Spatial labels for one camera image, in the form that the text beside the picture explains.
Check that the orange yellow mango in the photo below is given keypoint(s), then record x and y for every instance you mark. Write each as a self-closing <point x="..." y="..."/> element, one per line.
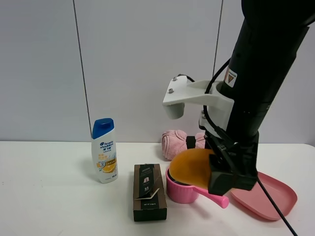
<point x="191" y="167"/>

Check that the dark brown capsule box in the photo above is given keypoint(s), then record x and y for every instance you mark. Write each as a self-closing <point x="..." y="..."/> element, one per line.
<point x="149" y="201"/>

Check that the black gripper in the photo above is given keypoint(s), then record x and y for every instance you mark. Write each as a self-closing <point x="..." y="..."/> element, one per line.
<point x="231" y="165"/>

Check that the pink oval plate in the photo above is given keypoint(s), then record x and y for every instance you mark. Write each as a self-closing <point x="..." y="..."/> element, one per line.
<point x="256" y="200"/>

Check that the white blue shampoo bottle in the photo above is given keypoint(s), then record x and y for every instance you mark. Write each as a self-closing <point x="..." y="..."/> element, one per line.
<point x="104" y="152"/>

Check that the pink saucepan with handle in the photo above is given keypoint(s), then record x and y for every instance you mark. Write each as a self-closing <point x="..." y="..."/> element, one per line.
<point x="186" y="194"/>

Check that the rolled pink towel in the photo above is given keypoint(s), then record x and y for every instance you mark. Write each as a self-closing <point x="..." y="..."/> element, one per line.
<point x="174" y="142"/>

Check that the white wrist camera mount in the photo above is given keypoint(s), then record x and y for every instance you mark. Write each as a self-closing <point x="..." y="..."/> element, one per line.
<point x="181" y="91"/>

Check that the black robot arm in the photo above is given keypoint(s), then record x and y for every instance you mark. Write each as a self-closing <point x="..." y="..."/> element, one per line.
<point x="270" y="36"/>

